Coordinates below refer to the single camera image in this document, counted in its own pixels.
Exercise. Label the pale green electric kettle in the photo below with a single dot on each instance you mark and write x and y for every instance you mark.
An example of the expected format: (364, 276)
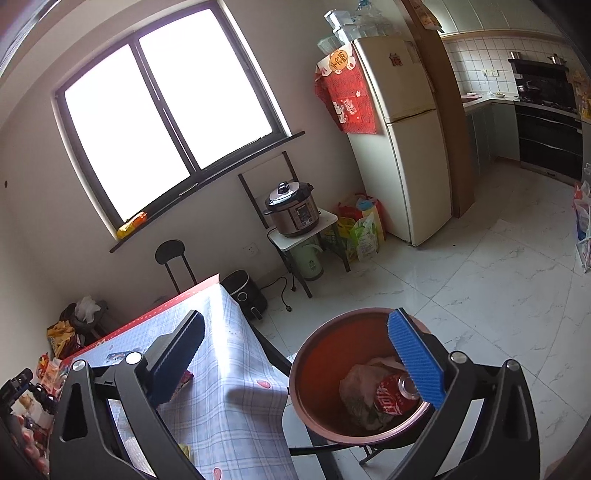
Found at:
(307, 263)

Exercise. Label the white top black frame stand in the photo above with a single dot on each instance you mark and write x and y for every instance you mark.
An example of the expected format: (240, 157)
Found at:
(323, 221)

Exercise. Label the kitchen counter cabinet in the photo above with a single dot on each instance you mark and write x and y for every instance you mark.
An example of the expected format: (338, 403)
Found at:
(485, 134)

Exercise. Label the black round back chair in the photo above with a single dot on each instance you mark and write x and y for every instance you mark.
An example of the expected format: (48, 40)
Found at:
(170, 253)

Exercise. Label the brown wooden partition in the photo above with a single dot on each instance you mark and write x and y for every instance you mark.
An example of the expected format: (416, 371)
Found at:
(443, 115)

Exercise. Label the pile of snack packets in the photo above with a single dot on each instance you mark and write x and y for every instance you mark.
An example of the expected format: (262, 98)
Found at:
(44, 369)

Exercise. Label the red snack wrapper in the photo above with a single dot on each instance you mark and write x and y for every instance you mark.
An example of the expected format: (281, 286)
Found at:
(187, 378)

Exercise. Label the reddish brown plastic bin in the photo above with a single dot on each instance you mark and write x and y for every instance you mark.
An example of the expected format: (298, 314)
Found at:
(332, 350)

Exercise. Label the blue plaid tablecloth red border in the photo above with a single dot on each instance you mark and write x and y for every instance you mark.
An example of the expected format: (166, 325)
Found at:
(231, 369)

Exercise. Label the yellow wrapper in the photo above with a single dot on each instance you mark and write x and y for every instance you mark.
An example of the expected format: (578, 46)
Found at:
(184, 451)

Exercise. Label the red printed fridge cloth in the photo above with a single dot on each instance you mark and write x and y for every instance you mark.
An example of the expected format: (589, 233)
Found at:
(351, 92)

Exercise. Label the red drink can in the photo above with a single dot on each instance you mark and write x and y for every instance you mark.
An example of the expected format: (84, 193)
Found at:
(392, 397)

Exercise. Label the cream two door fridge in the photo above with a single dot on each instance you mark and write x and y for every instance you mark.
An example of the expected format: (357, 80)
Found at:
(406, 152)

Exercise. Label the black built-in stove oven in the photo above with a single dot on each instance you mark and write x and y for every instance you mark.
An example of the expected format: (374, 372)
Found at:
(549, 134)

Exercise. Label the yellow green packet bag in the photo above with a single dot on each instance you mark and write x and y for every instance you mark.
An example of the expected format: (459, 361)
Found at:
(346, 235)

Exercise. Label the white wall cabinets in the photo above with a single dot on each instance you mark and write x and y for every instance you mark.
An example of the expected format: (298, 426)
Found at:
(485, 16)

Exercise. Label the steel electric pressure cooker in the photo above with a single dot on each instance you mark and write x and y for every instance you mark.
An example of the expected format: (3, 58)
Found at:
(293, 212)

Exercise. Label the black range hood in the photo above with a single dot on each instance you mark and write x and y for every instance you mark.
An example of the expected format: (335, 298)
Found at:
(538, 69)

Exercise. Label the dark framed window with sill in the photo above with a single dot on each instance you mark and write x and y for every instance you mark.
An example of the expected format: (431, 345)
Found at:
(161, 115)

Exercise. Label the black low stool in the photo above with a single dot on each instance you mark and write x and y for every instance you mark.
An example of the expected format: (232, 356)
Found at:
(97, 325)

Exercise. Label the black table frame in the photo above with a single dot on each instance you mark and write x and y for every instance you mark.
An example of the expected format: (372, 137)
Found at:
(272, 346)

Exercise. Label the stack of clear plastic containers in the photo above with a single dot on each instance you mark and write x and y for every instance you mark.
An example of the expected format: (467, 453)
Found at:
(351, 27)

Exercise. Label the yellow orange snack packet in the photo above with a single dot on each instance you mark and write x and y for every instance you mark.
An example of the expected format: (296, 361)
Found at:
(134, 224)

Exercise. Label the yellow snack bag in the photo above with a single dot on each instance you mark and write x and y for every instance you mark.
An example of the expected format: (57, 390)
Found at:
(62, 339)

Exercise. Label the black stool under bin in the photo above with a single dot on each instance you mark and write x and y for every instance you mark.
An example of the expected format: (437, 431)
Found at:
(314, 447)

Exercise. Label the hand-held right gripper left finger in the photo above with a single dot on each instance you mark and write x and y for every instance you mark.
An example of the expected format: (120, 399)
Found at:
(180, 355)

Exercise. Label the black air fryer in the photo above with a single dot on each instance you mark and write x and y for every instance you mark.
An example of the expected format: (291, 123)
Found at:
(240, 290)

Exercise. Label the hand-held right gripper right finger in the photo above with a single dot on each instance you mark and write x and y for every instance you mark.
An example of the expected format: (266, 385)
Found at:
(415, 360)

